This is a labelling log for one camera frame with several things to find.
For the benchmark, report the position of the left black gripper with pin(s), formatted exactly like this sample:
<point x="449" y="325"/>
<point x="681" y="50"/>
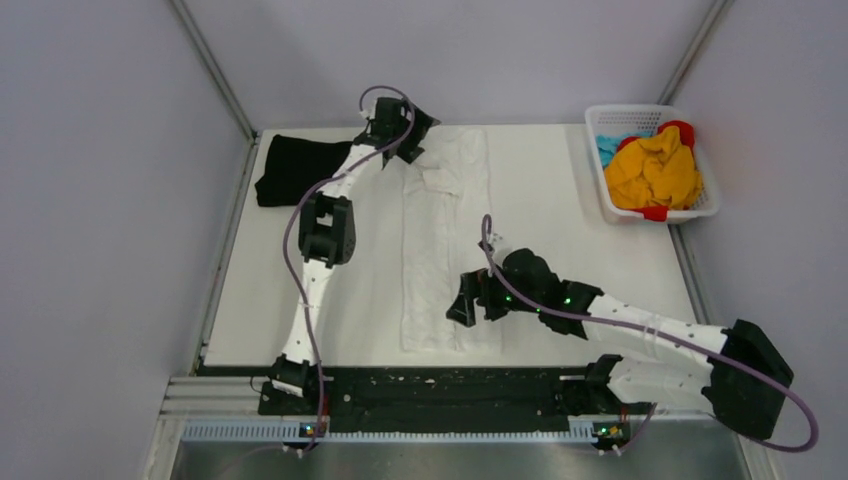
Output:
<point x="420" y="126"/>

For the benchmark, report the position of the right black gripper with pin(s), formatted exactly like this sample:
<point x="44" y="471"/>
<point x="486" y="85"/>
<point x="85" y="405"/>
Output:
<point x="476" y="284"/>

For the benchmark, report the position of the white t shirt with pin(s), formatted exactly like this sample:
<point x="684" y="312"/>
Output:
<point x="446" y="192"/>

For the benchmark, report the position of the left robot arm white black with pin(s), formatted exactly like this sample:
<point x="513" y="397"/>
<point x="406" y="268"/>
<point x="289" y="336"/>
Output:
<point x="326" y="236"/>

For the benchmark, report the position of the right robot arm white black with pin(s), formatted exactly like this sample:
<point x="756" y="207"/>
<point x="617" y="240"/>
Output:
<point x="703" y="367"/>

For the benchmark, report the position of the folded black t shirt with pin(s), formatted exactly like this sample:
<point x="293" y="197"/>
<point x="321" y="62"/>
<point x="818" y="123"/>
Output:
<point x="293" y="165"/>

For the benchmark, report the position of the blue t shirt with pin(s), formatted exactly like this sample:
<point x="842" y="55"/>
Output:
<point x="608" y="146"/>

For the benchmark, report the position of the white plastic basket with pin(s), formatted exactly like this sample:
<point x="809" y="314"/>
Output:
<point x="664" y="178"/>

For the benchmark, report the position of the yellow t shirt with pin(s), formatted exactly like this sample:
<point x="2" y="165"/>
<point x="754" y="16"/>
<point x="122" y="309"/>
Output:
<point x="656" y="172"/>

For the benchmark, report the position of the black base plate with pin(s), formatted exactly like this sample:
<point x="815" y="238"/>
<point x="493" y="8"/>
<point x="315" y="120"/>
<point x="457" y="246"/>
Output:
<point x="452" y="400"/>

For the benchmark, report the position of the white slotted cable duct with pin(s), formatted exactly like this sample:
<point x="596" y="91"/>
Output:
<point x="279" y="431"/>

